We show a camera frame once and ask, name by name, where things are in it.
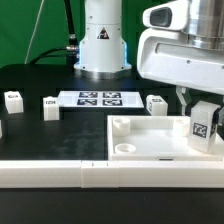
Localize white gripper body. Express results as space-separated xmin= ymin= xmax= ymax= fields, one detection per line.
xmin=137 ymin=28 xmax=224 ymax=95

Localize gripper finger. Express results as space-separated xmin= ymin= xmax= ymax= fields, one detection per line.
xmin=217 ymin=107 xmax=224 ymax=126
xmin=176 ymin=86 xmax=191 ymax=115

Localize white square tabletop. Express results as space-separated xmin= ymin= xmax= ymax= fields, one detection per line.
xmin=107 ymin=115 xmax=224 ymax=161

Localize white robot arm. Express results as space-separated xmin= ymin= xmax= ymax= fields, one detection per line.
xmin=137 ymin=0 xmax=224 ymax=125

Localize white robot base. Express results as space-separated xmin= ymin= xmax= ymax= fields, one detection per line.
xmin=74 ymin=0 xmax=132 ymax=79

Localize white tag plate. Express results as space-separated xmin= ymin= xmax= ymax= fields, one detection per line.
xmin=58 ymin=91 xmax=144 ymax=108

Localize white part left edge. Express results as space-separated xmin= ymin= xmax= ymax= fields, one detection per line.
xmin=0 ymin=120 xmax=3 ymax=139

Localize white U-shaped obstacle fence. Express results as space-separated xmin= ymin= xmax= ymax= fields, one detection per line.
xmin=0 ymin=160 xmax=224 ymax=188

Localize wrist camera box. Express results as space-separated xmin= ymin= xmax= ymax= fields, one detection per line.
xmin=142 ymin=0 xmax=190 ymax=31

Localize black cables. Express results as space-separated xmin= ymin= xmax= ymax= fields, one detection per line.
xmin=28 ymin=0 xmax=80 ymax=65

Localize white cable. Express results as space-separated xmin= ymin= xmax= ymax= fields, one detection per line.
xmin=23 ymin=0 xmax=46 ymax=65

